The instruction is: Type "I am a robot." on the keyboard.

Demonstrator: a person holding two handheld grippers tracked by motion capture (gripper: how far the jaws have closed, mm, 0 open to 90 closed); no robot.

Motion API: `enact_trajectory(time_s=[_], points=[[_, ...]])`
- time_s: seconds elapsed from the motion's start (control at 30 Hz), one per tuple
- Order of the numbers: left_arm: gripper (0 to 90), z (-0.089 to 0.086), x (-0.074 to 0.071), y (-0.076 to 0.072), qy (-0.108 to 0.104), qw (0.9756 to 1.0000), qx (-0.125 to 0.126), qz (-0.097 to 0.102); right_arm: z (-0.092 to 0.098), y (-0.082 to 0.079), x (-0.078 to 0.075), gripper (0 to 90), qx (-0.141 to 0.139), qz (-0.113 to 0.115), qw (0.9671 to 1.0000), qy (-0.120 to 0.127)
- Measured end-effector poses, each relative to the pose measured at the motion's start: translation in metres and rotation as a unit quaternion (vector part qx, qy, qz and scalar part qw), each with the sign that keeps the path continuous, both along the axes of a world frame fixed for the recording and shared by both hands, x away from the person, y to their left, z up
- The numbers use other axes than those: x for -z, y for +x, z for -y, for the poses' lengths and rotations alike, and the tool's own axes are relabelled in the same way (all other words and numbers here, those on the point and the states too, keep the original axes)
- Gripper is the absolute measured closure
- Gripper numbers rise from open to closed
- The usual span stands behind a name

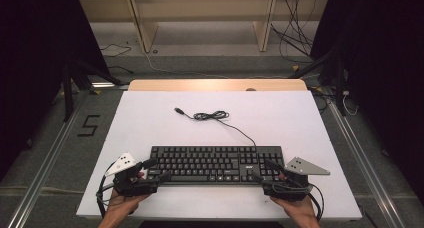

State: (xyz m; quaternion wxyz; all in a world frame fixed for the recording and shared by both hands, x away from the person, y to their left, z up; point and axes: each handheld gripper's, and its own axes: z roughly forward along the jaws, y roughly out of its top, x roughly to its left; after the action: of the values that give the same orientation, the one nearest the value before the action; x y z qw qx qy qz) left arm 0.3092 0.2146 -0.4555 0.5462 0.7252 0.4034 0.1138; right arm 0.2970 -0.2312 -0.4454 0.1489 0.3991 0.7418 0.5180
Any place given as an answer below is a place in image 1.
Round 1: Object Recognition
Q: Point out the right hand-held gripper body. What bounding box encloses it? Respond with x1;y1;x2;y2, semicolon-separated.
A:
261;156;331;203

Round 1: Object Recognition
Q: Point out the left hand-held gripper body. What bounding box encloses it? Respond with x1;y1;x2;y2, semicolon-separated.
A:
104;151;160;198

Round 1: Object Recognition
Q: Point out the black computer keyboard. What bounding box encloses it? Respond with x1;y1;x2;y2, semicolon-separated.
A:
146;145;287;187

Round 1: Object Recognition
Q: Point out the person's left hand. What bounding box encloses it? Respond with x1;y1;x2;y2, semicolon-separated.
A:
106;189;151;218

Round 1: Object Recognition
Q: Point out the person's right hand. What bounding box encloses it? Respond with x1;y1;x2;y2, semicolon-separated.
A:
269;196;318;220

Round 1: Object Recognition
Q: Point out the short silver metal bar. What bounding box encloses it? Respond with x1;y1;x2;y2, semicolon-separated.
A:
91;81;130;90

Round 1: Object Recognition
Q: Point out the light wooden table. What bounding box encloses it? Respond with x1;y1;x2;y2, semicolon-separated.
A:
128;79;308;92

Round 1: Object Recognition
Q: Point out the black metal stand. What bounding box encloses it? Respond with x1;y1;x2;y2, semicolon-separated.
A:
289;47;348;118
60;58;124;123

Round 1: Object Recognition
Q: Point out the light wooden shelf unit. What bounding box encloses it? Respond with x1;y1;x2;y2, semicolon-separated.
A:
78;0;331;54

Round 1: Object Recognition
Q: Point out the black curtain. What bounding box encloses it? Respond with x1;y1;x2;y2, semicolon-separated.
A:
310;0;424;204
0;0;112;184

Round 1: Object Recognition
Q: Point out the left hand-held gripper cable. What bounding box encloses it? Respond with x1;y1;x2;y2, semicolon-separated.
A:
95;161;116;219

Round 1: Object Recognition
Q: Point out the hand-held gripper cable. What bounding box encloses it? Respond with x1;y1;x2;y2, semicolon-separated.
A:
95;161;116;219
305;182;325;222

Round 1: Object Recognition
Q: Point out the right hand-held gripper cable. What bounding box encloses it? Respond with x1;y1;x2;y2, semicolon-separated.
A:
305;182;325;222

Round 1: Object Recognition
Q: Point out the black keyboard cable with plug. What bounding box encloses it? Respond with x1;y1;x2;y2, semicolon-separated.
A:
173;107;258;148

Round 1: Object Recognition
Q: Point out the aluminium floor rail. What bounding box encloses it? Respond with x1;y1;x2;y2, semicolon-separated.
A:
5;100;88;228
327;100;407;228

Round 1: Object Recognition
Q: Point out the small white cable loop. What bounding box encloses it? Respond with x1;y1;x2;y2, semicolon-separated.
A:
341;90;360;117

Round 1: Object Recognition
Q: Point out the white floor cable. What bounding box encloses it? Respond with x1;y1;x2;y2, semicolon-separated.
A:
143;51;231;80

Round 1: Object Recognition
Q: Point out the thin black floor cable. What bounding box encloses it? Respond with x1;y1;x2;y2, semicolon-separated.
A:
99;42;133;59

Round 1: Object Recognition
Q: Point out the bundle of black floor cables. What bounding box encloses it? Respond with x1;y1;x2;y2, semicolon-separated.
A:
269;0;322;65

